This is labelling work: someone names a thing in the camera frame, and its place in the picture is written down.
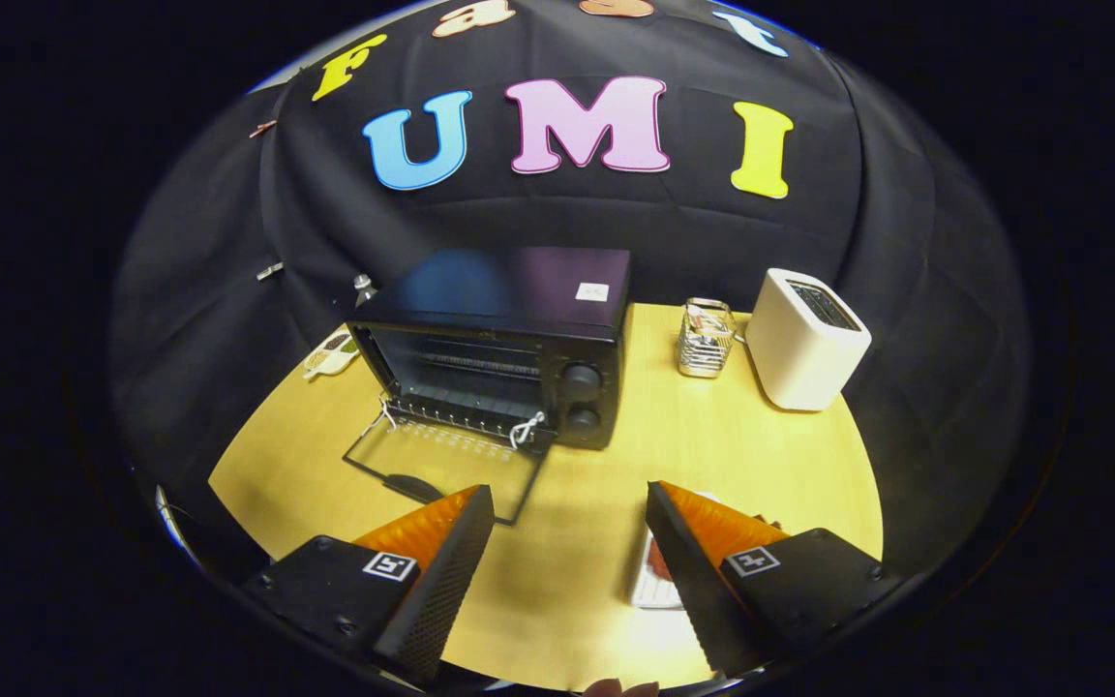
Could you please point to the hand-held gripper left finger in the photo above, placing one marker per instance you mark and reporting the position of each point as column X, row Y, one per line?
column 441, row 581

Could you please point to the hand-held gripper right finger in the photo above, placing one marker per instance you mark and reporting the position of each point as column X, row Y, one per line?
column 688, row 581

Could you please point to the brown glazed meat piece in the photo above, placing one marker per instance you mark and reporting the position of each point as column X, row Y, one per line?
column 657, row 561

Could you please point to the black toaster oven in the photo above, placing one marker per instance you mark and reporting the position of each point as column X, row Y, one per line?
column 519, row 290

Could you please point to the white food plate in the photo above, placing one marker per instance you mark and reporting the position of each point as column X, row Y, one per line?
column 652, row 592

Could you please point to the white pop-up toaster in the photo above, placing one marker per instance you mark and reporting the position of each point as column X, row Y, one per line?
column 799, row 358

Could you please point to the white compartment spice dish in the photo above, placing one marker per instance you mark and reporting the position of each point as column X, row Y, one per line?
column 330, row 354

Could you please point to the small silver topped shaker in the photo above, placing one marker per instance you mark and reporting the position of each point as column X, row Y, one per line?
column 362, row 288

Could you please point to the silver cloth clip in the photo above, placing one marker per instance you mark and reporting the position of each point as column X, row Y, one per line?
column 269, row 271

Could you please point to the copper cloth clip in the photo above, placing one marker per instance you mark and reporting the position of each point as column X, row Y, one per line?
column 262, row 128

